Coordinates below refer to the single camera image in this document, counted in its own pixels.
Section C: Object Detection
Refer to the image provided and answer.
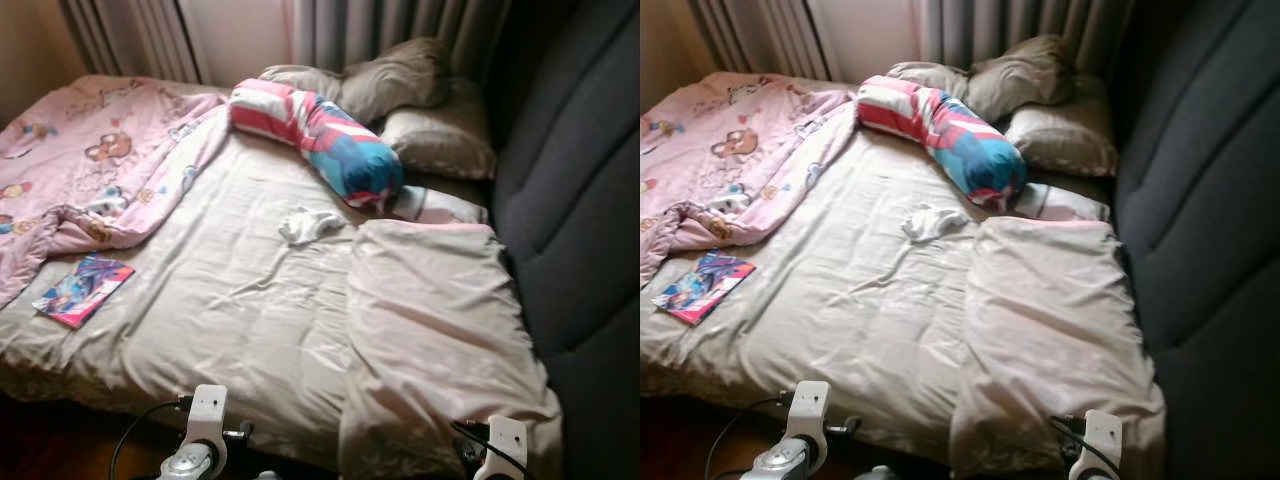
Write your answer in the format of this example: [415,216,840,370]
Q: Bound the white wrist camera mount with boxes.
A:
[785,380,833,456]
[483,415,529,480]
[1080,408,1126,480]
[185,385,229,456]

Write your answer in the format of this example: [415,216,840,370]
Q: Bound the beige floral bed sheet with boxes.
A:
[0,75,501,471]
[640,72,1116,466]

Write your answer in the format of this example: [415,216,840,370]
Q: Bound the red blue striped bolster pillow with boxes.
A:
[228,78,406,213]
[856,75,1029,211]

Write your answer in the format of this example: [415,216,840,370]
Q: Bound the small white floral pillow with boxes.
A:
[1015,183,1113,223]
[393,185,491,226]

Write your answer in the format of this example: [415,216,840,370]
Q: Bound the pleated window curtain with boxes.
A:
[688,0,836,81]
[290,0,516,81]
[915,0,1136,76]
[58,0,206,86]

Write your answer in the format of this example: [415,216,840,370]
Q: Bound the beige plump pillow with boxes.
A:
[380,78,498,181]
[1005,75,1119,178]

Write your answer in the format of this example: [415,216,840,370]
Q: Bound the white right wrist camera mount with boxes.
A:
[1080,408,1126,480]
[483,415,529,480]

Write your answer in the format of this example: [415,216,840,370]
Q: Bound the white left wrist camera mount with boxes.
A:
[185,385,229,456]
[785,380,833,456]

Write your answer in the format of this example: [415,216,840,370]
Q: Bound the colourful comic book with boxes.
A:
[652,250,758,326]
[32,253,136,329]

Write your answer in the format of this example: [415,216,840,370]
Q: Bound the pink cartoon print blanket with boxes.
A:
[640,72,861,291]
[0,75,233,306]

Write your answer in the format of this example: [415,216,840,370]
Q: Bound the taupe flat pillow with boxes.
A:
[258,64,346,103]
[885,62,971,99]

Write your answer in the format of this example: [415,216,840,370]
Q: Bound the small white crumpled cloth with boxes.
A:
[278,205,346,247]
[903,203,969,244]

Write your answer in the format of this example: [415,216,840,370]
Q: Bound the dark grey upholstered sofa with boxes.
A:
[485,0,640,480]
[1105,0,1280,480]

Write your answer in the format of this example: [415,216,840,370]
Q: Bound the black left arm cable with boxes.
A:
[703,395,791,480]
[108,397,191,480]

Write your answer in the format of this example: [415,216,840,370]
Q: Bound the large beige pillow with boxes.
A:
[948,216,1169,479]
[338,220,564,479]

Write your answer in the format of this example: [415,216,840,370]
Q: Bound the taupe crumpled pillow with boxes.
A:
[338,37,451,126]
[965,34,1076,123]

